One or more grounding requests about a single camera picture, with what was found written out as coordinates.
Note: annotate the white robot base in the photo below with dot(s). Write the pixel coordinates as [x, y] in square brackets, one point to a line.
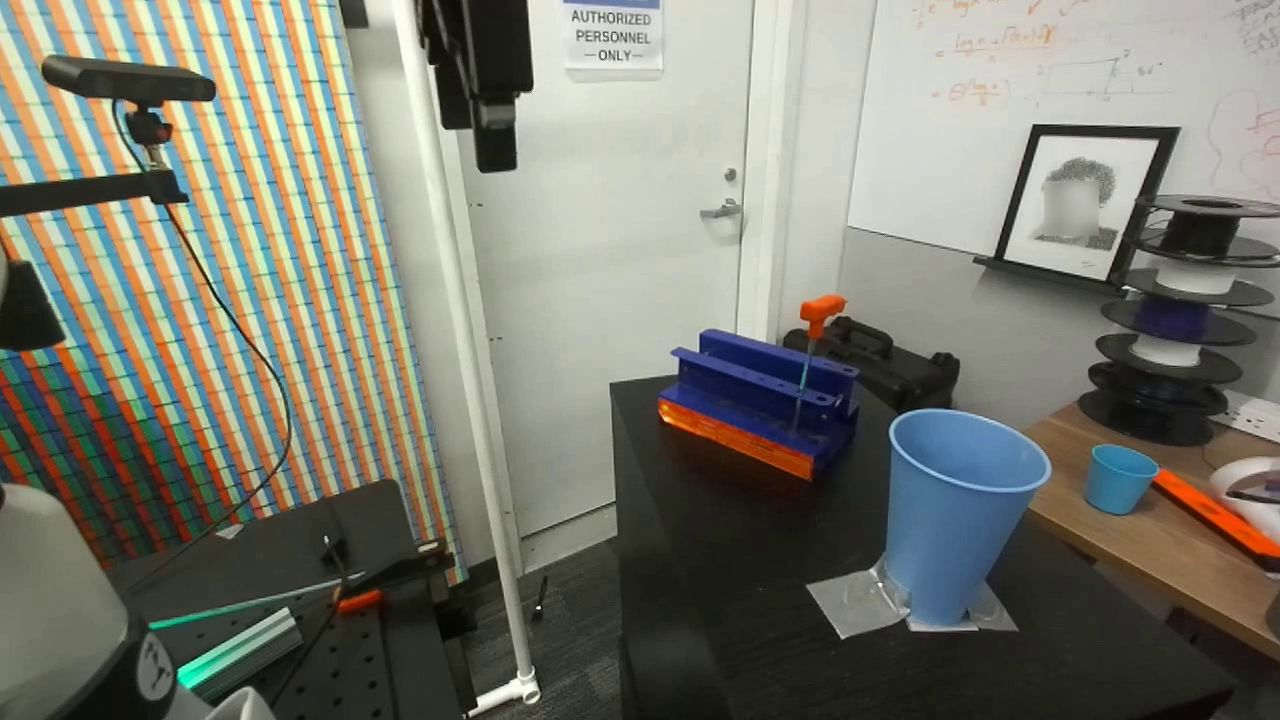
[53, 614]

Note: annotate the white tape roll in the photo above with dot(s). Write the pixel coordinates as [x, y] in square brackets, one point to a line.
[1247, 480]

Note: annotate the large blue plastic cup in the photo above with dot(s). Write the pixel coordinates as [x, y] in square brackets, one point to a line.
[962, 513]

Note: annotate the striped colourful backdrop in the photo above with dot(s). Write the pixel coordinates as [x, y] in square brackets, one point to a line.
[267, 264]

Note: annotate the small blue cup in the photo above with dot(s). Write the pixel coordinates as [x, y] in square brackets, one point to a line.
[1118, 480]

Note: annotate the black stereo camera bar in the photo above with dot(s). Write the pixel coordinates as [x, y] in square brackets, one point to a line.
[124, 76]

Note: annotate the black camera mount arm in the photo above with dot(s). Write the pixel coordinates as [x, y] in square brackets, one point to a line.
[81, 194]

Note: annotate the orange flat tool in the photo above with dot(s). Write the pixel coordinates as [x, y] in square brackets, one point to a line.
[1220, 513]

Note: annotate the whiteboard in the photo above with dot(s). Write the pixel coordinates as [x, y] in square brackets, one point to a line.
[932, 123]

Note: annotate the blue filament spool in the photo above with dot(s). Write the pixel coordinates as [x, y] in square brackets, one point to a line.
[1173, 320]

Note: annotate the short aluminium bar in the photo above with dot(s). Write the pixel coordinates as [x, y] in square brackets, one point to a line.
[241, 648]

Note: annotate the black perforated breadboard table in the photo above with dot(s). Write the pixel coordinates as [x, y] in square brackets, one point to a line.
[363, 667]

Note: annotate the white door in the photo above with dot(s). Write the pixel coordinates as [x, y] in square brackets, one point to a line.
[615, 305]

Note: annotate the blue and orange rack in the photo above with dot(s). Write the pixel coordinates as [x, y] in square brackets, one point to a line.
[763, 402]

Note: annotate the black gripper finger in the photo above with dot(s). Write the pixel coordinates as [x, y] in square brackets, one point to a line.
[496, 143]

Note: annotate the long aluminium bar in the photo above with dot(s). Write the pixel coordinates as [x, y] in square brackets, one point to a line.
[241, 606]

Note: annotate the white wall outlet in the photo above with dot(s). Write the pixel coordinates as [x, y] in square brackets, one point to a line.
[1260, 416]

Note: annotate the black plastic case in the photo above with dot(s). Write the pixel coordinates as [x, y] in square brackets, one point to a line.
[900, 365]

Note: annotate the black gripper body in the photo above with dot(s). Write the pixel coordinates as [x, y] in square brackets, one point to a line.
[479, 63]

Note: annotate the authorized personnel sign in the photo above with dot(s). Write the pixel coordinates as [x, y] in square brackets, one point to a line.
[615, 32]

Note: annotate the black picture frame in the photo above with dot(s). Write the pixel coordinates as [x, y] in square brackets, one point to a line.
[1086, 203]

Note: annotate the white filament spool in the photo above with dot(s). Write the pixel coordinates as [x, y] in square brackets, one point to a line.
[1195, 281]
[1165, 355]

